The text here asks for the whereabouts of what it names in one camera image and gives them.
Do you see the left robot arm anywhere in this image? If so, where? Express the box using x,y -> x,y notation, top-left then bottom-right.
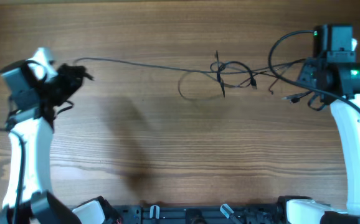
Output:
0,60 -> 109,223

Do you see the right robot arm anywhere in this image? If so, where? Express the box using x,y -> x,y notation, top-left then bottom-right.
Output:
275,24 -> 360,223

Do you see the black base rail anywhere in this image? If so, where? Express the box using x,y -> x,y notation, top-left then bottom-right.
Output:
113,204 -> 284,224

